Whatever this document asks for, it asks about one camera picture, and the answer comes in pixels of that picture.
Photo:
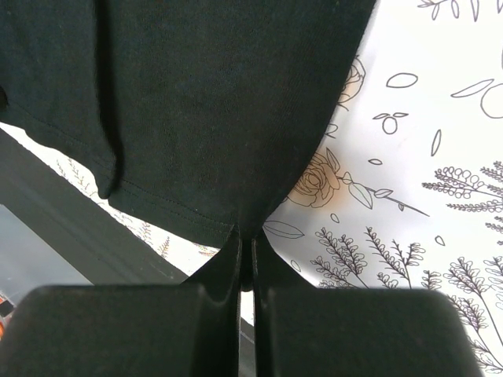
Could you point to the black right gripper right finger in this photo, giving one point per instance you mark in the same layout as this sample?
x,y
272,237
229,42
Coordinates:
x,y
302,330

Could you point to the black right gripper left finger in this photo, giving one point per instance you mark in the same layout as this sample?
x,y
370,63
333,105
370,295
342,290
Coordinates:
x,y
189,329

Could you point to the black t-shirt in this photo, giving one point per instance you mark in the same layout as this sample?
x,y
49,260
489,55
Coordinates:
x,y
198,117

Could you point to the floral patterned table mat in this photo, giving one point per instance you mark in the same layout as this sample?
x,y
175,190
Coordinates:
x,y
405,188

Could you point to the aluminium front rail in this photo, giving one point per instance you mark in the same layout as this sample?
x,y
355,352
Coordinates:
x,y
52,235

